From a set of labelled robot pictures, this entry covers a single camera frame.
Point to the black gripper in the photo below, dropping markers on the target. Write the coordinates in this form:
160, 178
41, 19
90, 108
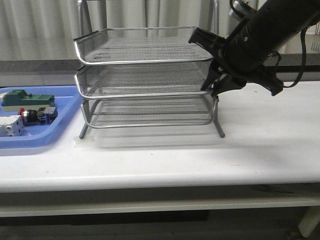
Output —
236, 61

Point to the mesh tray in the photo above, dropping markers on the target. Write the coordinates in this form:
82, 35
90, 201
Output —
112, 46
141, 80
155, 111

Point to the red emergency stop button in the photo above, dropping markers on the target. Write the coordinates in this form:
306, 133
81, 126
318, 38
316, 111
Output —
44, 115

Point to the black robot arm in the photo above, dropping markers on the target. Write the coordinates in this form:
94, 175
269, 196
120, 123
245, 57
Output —
260, 34

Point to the grey stone counter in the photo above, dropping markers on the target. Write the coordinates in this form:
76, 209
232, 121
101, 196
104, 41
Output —
58, 54

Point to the blue plastic tray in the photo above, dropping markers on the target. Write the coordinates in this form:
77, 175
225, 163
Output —
67, 100

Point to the green and beige relay module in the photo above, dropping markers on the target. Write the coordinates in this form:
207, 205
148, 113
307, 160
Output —
16, 99

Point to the white circuit breaker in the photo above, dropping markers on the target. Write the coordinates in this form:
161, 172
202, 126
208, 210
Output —
11, 126

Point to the grey wire rack frame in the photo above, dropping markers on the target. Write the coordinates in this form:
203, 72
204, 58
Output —
85, 24

